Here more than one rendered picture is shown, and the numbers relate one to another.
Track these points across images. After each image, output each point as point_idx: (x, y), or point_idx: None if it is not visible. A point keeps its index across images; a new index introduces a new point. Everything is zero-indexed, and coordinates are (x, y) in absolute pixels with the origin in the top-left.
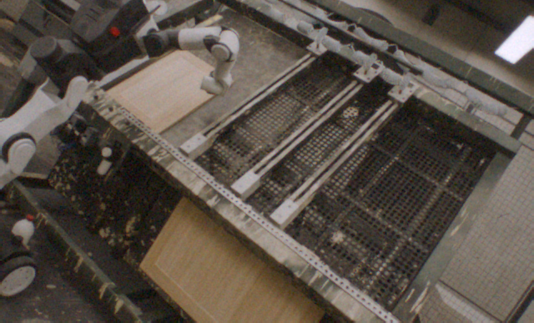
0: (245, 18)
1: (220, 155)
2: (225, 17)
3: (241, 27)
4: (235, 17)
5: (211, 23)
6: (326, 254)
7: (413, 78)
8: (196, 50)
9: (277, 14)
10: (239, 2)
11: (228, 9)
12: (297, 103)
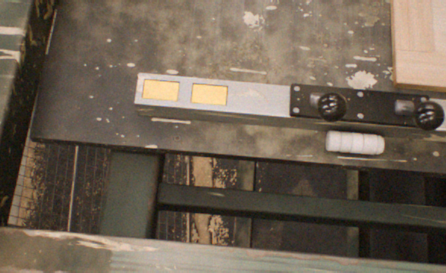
0: (59, 35)
1: (246, 184)
2: (100, 101)
3: (121, 14)
4: (73, 70)
5: (209, 80)
6: (56, 206)
7: None
8: (356, 47)
9: None
10: (26, 41)
11: (42, 128)
12: None
